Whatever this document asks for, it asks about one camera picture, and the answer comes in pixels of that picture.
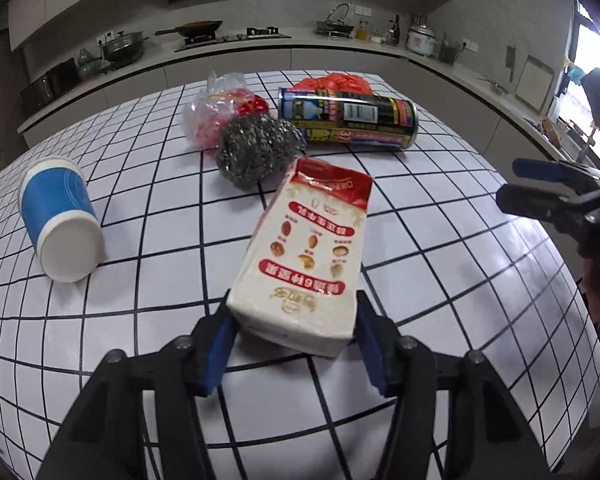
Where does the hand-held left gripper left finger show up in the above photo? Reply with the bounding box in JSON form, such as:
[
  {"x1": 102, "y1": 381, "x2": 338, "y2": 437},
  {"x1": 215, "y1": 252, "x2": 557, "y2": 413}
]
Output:
[{"x1": 37, "y1": 290, "x2": 237, "y2": 480}]

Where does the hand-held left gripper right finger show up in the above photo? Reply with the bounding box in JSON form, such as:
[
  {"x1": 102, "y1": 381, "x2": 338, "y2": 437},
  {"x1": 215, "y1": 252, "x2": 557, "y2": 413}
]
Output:
[{"x1": 355, "y1": 290, "x2": 551, "y2": 480}]

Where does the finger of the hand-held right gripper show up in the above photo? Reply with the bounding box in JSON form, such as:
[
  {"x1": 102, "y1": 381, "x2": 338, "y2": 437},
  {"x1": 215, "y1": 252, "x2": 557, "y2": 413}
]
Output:
[
  {"x1": 496, "y1": 184, "x2": 600, "y2": 233},
  {"x1": 512, "y1": 158, "x2": 600, "y2": 186}
]

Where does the red and white carton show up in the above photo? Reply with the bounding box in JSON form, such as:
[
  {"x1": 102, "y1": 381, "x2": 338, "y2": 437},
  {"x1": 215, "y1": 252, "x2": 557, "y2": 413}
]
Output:
[{"x1": 226, "y1": 156, "x2": 374, "y2": 359}]

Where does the person's right hand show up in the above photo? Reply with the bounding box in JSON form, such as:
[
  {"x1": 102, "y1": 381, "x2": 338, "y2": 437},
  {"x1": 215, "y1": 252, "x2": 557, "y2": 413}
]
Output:
[{"x1": 580, "y1": 260, "x2": 600, "y2": 356}]

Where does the brown wooden tray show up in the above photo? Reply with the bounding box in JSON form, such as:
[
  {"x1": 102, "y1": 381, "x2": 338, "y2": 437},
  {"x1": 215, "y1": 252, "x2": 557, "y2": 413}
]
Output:
[{"x1": 537, "y1": 117, "x2": 573, "y2": 146}]

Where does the white cutting board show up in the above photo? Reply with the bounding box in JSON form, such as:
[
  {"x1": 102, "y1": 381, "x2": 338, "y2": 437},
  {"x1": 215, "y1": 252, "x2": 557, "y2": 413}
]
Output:
[{"x1": 514, "y1": 55, "x2": 554, "y2": 112}]

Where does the metal strainer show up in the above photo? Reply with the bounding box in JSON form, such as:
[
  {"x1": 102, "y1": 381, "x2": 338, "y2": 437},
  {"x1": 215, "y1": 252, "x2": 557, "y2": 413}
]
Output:
[{"x1": 476, "y1": 74, "x2": 508, "y2": 95}]

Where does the white checkered tablecloth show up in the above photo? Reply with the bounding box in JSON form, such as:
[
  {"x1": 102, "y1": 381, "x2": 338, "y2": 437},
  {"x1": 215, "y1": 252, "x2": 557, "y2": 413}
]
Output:
[{"x1": 0, "y1": 71, "x2": 600, "y2": 480}]

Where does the kitchen window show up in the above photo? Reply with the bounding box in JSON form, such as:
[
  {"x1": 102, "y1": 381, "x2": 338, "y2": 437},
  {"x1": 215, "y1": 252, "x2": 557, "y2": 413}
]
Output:
[{"x1": 555, "y1": 0, "x2": 600, "y2": 126}]

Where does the white rice cooker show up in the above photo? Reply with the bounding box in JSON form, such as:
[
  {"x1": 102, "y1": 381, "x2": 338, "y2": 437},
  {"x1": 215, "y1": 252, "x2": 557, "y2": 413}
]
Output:
[{"x1": 406, "y1": 14, "x2": 438, "y2": 57}]

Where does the black and yellow can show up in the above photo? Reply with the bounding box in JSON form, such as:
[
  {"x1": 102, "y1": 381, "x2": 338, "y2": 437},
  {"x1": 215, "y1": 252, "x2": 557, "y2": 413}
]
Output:
[{"x1": 277, "y1": 86, "x2": 419, "y2": 151}]

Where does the steel wool scrubber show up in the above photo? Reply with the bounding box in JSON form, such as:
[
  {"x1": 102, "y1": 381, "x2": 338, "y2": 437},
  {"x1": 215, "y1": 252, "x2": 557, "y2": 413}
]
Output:
[{"x1": 215, "y1": 112, "x2": 308, "y2": 191}]

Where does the orange plastic bag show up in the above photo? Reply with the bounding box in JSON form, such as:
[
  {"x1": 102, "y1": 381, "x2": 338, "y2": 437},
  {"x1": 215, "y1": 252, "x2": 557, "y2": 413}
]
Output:
[{"x1": 292, "y1": 72, "x2": 376, "y2": 96}]

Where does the blue paper cup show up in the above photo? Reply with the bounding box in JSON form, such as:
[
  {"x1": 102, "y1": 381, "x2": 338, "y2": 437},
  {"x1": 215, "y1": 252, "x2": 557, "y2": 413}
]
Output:
[{"x1": 18, "y1": 156, "x2": 107, "y2": 283}]

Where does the clear plastic bag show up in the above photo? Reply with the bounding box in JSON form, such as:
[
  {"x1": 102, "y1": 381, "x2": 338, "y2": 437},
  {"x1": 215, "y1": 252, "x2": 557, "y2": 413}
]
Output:
[{"x1": 181, "y1": 71, "x2": 271, "y2": 150}]

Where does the pan with lid rack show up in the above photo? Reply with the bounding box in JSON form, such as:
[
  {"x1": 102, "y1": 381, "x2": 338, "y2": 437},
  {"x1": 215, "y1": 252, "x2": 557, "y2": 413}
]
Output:
[{"x1": 315, "y1": 3, "x2": 356, "y2": 37}]

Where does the black gas stove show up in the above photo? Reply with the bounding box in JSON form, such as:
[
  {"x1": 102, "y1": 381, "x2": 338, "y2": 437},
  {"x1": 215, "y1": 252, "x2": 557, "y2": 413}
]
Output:
[{"x1": 174, "y1": 27, "x2": 292, "y2": 52}]

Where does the black microwave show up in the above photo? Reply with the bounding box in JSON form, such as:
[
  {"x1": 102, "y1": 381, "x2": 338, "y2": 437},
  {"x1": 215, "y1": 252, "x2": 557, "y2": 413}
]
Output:
[{"x1": 20, "y1": 57, "x2": 80, "y2": 113}]

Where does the green ceramic jar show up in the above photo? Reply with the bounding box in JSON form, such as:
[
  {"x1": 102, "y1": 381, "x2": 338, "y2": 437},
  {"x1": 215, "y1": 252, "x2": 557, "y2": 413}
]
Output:
[{"x1": 76, "y1": 48, "x2": 101, "y2": 78}]

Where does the pot with glass lid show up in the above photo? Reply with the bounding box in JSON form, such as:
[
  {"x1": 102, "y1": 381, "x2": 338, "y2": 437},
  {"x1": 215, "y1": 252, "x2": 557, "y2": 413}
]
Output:
[{"x1": 100, "y1": 31, "x2": 146, "y2": 61}]

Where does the black wok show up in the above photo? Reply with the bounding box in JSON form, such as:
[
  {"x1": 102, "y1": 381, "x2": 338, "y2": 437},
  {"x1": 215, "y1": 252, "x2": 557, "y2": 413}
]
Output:
[{"x1": 154, "y1": 20, "x2": 224, "y2": 38}]

